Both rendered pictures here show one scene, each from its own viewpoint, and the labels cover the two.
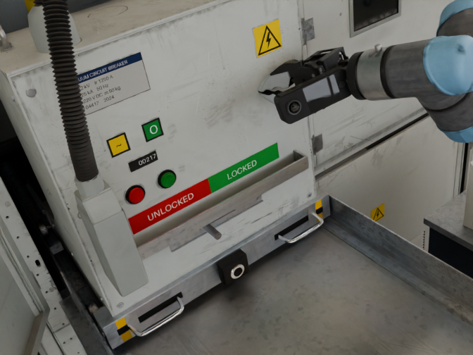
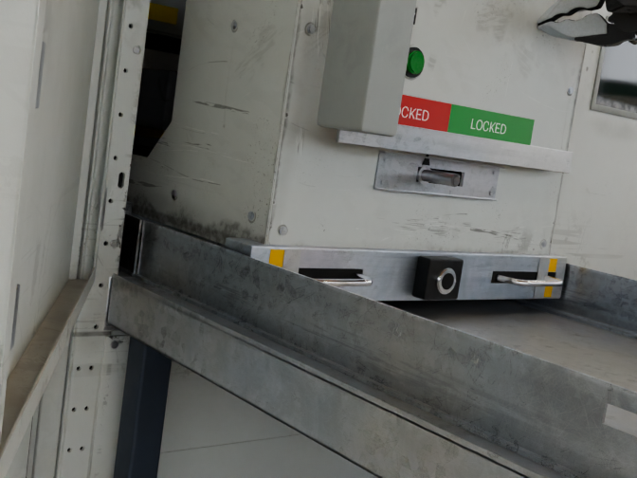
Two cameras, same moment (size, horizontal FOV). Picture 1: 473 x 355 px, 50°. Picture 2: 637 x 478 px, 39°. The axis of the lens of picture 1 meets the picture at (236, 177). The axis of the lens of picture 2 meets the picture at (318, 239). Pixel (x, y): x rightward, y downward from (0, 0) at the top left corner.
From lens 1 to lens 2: 0.73 m
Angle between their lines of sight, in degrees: 29
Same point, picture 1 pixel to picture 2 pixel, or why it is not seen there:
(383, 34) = (624, 133)
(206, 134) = (471, 36)
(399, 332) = not seen: outside the picture
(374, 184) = not seen: hidden behind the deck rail
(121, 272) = (379, 82)
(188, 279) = (378, 253)
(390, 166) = not seen: hidden behind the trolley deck
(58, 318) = (94, 309)
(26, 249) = (119, 143)
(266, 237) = (483, 266)
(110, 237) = (391, 13)
